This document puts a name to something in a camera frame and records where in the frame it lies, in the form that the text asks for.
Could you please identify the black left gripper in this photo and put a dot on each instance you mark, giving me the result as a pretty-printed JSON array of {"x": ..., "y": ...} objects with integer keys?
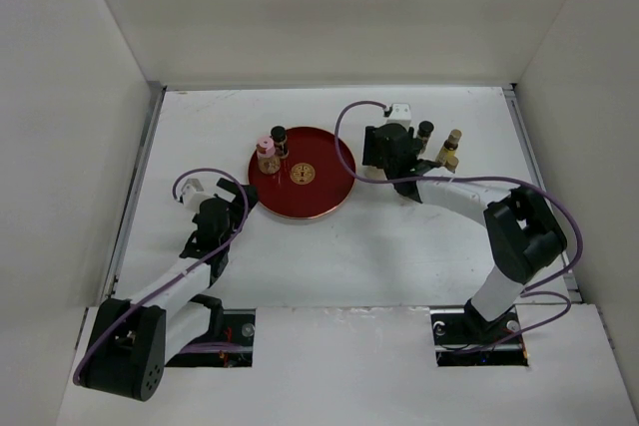
[{"x": 238, "y": 215}]

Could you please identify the short yellow oil bottle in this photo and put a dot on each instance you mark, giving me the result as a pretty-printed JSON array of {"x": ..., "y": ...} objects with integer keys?
[{"x": 451, "y": 164}]

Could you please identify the black cap spice jar back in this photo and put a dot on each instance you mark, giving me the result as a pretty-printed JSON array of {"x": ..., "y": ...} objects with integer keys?
[{"x": 424, "y": 131}]

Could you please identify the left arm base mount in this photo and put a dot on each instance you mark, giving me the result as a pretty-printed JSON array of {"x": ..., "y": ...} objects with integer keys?
[{"x": 229, "y": 344}]

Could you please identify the tall yellow oil bottle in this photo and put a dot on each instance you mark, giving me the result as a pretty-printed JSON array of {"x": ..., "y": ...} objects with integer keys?
[{"x": 449, "y": 147}]

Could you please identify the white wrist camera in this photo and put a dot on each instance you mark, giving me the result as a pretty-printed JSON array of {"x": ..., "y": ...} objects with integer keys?
[
  {"x": 192, "y": 194},
  {"x": 400, "y": 114}
]

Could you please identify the red round lacquer tray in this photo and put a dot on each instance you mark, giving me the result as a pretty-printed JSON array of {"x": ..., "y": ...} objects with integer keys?
[{"x": 312, "y": 181}]

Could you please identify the black cap brown spice jar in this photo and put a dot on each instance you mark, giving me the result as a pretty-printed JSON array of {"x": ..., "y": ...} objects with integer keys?
[{"x": 279, "y": 136}]

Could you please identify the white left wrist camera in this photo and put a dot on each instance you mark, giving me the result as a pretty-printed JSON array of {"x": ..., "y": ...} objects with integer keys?
[{"x": 192, "y": 194}]

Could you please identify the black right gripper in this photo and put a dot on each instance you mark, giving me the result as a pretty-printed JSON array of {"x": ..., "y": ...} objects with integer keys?
[{"x": 370, "y": 145}]

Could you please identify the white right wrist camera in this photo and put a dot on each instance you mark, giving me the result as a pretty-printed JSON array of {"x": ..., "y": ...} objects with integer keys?
[{"x": 400, "y": 114}]

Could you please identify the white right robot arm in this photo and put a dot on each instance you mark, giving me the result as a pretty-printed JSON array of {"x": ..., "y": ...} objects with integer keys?
[{"x": 523, "y": 233}]

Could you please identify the pink cap spice jar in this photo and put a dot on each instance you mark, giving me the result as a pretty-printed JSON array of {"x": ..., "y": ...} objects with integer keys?
[{"x": 269, "y": 162}]

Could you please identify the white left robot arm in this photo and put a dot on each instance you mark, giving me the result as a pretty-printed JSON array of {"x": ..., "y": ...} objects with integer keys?
[{"x": 133, "y": 339}]

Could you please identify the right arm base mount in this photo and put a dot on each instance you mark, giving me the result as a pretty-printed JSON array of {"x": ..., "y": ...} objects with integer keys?
[{"x": 457, "y": 345}]

